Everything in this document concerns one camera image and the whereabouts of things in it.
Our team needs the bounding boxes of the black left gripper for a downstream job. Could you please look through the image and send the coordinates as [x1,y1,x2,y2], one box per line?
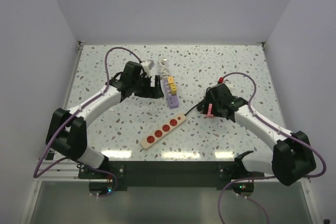
[132,74,164,99]

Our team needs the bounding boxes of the purple power strip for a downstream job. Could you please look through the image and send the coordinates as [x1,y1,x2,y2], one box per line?
[162,80,180,109]

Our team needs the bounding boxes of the pink square adapter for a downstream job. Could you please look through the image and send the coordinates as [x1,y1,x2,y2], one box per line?
[206,103,214,118]

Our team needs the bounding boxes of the olive yellow charger plug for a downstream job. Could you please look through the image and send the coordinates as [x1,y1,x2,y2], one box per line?
[170,83,177,94]

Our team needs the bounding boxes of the orange yellow charger plug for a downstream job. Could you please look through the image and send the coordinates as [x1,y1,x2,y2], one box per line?
[167,77,174,84]

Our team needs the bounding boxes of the beige red power strip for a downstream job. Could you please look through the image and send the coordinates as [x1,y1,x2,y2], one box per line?
[140,113,186,150]

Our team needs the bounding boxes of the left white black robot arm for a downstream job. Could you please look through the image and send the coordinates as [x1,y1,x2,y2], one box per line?
[46,60,164,178]

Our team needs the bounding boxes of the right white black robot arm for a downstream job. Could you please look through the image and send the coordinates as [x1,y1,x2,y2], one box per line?
[202,83,316,186]

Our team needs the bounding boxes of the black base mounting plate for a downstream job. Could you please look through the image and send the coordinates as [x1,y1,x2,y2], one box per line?
[77,161,265,194]

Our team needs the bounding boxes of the black power cord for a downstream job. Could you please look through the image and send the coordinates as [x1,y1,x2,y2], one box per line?
[184,98,209,116]

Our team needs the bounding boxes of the white coiled power cord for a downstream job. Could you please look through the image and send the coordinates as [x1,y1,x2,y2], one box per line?
[156,57,171,81]

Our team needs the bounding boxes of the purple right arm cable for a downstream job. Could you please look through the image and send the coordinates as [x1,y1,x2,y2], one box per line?
[217,71,328,224]

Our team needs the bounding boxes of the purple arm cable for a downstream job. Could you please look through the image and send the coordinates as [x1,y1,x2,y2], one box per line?
[217,71,328,224]
[33,47,144,179]

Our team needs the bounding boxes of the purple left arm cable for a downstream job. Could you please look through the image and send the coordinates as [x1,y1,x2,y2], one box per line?
[33,47,144,179]

